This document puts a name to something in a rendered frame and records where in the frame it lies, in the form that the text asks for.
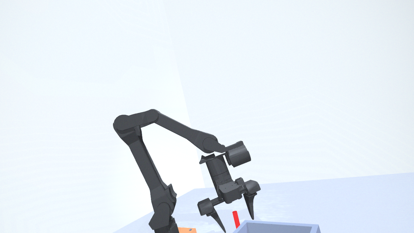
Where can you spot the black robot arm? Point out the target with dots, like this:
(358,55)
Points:
(163,197)

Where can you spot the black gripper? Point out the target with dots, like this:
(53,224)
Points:
(206,206)

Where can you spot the red peg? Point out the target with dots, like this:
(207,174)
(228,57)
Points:
(236,219)

